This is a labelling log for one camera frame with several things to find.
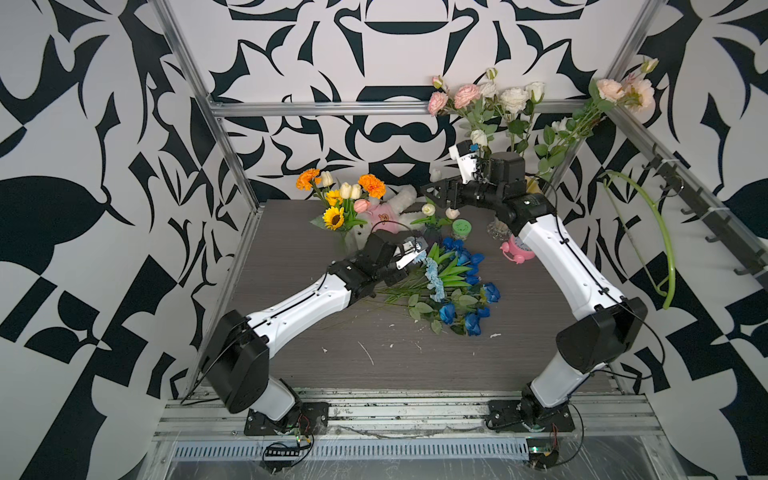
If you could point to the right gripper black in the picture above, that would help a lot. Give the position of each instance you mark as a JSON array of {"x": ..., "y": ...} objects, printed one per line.
[{"x": 447, "y": 193}]

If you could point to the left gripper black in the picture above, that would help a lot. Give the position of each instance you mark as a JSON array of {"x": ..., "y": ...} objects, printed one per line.
[{"x": 397, "y": 276}]

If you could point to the light blue carnation stems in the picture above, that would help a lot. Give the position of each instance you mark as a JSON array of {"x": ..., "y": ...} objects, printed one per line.
[{"x": 429, "y": 279}]

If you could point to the picked blue tulip bunch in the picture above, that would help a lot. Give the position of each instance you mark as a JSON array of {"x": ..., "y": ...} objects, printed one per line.
[{"x": 456, "y": 263}]

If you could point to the corner blue rose stem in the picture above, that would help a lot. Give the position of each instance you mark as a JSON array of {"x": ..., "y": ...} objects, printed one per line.
[{"x": 423, "y": 308}]

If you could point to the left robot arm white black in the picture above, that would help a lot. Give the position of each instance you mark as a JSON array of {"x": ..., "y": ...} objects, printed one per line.
[{"x": 236, "y": 360}]

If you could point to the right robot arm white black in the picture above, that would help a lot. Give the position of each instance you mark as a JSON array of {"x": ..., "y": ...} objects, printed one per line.
[{"x": 606, "y": 321}]

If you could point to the dark purple glass vase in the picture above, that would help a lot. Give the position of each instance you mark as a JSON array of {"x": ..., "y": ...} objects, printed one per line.
[{"x": 432, "y": 233}]

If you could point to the clear glass vase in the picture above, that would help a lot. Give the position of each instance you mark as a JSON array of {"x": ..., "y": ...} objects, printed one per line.
[{"x": 350, "y": 242}]

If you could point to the blue white tulip bunch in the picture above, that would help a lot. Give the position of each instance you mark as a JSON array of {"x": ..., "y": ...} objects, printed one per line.
[{"x": 430, "y": 217}]

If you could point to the small green cup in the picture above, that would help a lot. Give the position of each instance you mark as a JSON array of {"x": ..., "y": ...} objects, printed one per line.
[{"x": 461, "y": 229}]

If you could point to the white plush toy pink shirt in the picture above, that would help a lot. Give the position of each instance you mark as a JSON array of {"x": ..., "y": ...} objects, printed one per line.
[{"x": 394, "y": 215}]

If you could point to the blue orange mixed bouquet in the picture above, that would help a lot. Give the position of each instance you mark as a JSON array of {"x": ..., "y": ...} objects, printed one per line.
[{"x": 345, "y": 205}]

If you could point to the pink alarm clock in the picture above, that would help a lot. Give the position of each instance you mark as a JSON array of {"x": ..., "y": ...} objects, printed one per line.
[{"x": 516, "y": 251}]

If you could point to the pink rose stem left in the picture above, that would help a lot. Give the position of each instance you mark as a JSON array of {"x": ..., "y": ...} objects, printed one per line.
[{"x": 477, "y": 105}]

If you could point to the pink rose stem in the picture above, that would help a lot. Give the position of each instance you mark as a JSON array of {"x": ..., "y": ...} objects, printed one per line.
[
  {"x": 635, "y": 93},
  {"x": 477, "y": 105}
]

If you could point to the white rose stems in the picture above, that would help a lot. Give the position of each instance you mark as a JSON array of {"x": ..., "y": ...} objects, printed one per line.
[{"x": 520, "y": 104}]

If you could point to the pink rose stem right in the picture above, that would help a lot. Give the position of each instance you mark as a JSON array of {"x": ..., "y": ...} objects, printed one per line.
[{"x": 635, "y": 93}]

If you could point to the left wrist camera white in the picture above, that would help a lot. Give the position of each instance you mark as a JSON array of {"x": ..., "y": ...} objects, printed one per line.
[{"x": 411, "y": 250}]

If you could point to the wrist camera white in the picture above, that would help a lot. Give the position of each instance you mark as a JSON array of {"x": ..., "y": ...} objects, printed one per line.
[
  {"x": 465, "y": 154},
  {"x": 411, "y": 250}
]

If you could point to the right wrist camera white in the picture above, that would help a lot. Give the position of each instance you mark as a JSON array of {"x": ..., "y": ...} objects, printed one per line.
[{"x": 465, "y": 154}]

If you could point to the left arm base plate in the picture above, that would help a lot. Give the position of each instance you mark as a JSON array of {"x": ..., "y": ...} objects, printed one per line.
[{"x": 304, "y": 418}]

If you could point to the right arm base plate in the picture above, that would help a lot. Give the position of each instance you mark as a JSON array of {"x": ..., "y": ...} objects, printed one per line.
[{"x": 528, "y": 416}]

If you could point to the left controller board with wires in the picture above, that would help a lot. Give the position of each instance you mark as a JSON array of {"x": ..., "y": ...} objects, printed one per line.
[{"x": 278, "y": 456}]

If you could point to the controller board with wires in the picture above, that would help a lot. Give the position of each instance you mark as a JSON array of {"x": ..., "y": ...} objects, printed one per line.
[
  {"x": 548, "y": 457},
  {"x": 278, "y": 456}
]

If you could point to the black hook rail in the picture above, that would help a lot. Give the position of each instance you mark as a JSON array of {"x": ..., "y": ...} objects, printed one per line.
[{"x": 702, "y": 205}]

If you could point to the right controller board with wires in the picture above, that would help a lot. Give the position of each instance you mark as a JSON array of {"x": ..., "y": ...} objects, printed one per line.
[{"x": 548, "y": 457}]

